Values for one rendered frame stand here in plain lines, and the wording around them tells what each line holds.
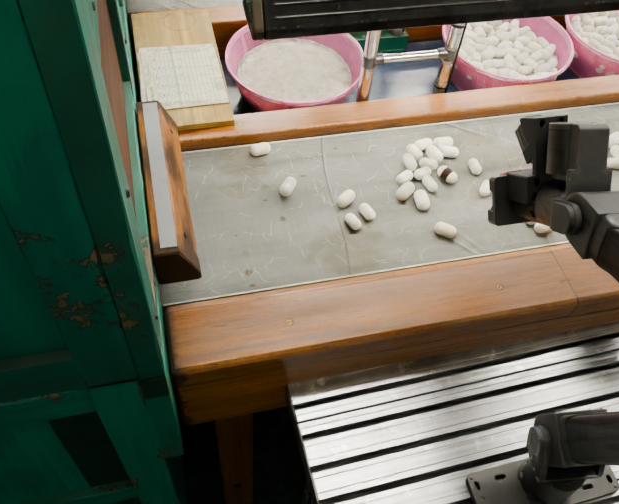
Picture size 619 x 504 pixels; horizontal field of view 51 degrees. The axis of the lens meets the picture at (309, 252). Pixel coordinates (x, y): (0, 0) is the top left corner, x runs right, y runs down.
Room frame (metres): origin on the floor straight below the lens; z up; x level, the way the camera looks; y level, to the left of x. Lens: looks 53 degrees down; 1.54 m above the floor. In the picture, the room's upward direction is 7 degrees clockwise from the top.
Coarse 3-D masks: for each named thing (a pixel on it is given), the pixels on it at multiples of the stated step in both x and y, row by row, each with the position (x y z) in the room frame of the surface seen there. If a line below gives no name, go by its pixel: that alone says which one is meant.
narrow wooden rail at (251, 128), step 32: (416, 96) 0.96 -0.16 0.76; (448, 96) 0.97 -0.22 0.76; (480, 96) 0.98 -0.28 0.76; (512, 96) 0.99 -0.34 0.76; (544, 96) 1.00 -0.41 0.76; (576, 96) 1.01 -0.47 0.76; (608, 96) 1.03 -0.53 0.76; (224, 128) 0.82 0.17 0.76; (256, 128) 0.83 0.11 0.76; (288, 128) 0.84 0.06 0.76; (320, 128) 0.85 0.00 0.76; (352, 128) 0.87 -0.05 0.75; (384, 128) 0.89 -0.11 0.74
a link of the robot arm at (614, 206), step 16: (576, 192) 0.49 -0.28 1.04; (592, 192) 0.49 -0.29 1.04; (608, 192) 0.49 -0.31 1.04; (592, 208) 0.46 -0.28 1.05; (608, 208) 0.46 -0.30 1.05; (592, 224) 0.45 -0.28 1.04; (608, 224) 0.44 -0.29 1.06; (576, 240) 0.45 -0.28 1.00; (592, 240) 0.44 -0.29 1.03; (608, 240) 0.42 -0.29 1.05; (592, 256) 0.43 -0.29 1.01; (608, 256) 0.41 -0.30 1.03; (608, 272) 0.40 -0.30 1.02
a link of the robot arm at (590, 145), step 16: (560, 128) 0.58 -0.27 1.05; (576, 128) 0.56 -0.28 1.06; (592, 128) 0.56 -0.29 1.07; (608, 128) 0.56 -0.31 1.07; (560, 144) 0.57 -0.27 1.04; (576, 144) 0.55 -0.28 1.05; (592, 144) 0.55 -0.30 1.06; (608, 144) 0.55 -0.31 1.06; (560, 160) 0.55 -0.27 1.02; (576, 160) 0.54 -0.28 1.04; (592, 160) 0.54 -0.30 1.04; (576, 176) 0.52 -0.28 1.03; (592, 176) 0.53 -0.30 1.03; (608, 176) 0.53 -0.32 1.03; (560, 208) 0.48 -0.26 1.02; (576, 208) 0.47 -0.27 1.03; (560, 224) 0.47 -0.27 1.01; (576, 224) 0.46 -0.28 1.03
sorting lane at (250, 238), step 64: (448, 128) 0.91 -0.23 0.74; (512, 128) 0.93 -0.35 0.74; (192, 192) 0.69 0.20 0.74; (256, 192) 0.70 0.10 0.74; (320, 192) 0.72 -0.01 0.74; (384, 192) 0.74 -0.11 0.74; (448, 192) 0.75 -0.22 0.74; (256, 256) 0.58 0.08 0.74; (320, 256) 0.59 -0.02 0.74; (384, 256) 0.60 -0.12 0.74; (448, 256) 0.62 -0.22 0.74
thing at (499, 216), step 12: (492, 180) 0.60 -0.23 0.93; (504, 180) 0.60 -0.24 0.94; (552, 180) 0.58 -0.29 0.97; (492, 192) 0.59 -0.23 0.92; (504, 192) 0.59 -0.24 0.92; (492, 204) 0.58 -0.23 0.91; (504, 204) 0.58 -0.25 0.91; (516, 204) 0.57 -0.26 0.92; (492, 216) 0.57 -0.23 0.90; (504, 216) 0.57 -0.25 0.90; (516, 216) 0.57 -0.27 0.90; (528, 216) 0.55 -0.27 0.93
